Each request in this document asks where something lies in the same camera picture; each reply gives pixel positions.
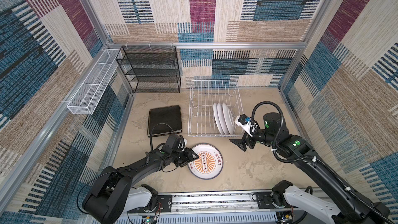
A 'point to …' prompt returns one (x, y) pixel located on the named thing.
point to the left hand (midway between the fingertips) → (196, 157)
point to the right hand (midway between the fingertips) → (237, 132)
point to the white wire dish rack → (203, 94)
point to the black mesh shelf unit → (151, 69)
